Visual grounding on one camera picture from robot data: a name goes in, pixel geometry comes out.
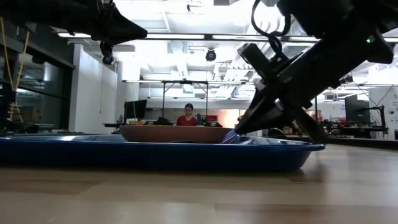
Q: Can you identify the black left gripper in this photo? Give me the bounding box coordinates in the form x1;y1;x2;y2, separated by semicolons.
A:
58;0;149;45

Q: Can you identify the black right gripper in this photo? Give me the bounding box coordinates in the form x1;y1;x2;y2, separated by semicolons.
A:
235;43;341;144

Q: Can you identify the teal handled fork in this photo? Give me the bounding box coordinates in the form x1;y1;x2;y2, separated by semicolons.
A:
220;129;239;144

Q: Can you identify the brown plate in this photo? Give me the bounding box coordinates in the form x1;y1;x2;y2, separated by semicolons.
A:
119;124;234;144

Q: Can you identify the blue plastic tray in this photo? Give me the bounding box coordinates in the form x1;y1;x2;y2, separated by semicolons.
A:
0;134;326;172

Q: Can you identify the ceiling light strip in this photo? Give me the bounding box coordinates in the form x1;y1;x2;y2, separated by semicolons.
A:
57;32;321;43

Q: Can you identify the person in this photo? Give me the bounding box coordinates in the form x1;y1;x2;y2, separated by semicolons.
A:
176;103;199;127

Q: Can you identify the black computer monitor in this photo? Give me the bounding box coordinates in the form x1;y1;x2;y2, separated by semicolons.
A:
344;94;371;124
124;99;147;124

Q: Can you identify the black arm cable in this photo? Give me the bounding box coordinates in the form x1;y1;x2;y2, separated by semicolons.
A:
251;0;292;62

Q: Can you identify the black metal gantry frame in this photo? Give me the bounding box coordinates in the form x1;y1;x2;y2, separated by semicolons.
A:
161;80;209;118

